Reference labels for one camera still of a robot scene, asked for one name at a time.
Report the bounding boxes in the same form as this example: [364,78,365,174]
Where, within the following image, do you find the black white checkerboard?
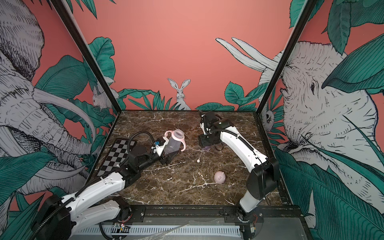
[97,139,129,177]

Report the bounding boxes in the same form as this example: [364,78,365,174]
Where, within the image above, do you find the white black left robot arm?
[30,146,180,240]

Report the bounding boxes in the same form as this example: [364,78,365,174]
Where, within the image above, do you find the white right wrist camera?
[200,114,207,135]

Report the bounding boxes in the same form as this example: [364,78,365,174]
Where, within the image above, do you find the black enclosure frame post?
[256,0,318,114]
[49,0,122,114]

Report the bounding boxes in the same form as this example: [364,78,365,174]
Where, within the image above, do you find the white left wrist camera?
[152,136,169,157]

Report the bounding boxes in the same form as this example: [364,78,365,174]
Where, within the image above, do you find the purple bottle collar with straw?
[196,146,211,163]

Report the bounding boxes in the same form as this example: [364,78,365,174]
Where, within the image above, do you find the white ribbed cable duct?
[74,224,242,238]

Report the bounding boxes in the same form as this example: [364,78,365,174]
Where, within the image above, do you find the pink bottle cap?
[214,171,226,184]

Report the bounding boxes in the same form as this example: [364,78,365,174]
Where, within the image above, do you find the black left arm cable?
[126,130,155,154]

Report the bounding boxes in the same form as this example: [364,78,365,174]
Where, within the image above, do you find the black enclosure frame post right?
[256,0,318,114]

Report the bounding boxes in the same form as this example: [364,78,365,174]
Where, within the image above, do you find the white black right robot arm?
[198,112,280,213]

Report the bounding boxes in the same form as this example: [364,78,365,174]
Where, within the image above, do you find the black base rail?
[128,205,305,225]

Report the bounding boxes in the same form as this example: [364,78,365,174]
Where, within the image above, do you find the black enclosure frame post left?
[49,0,122,114]

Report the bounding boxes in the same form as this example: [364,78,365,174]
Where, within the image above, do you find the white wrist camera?
[200,114,207,135]
[152,136,169,157]

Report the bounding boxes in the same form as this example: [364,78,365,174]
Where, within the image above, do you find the clear plastic baby bottle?
[164,129,187,154]

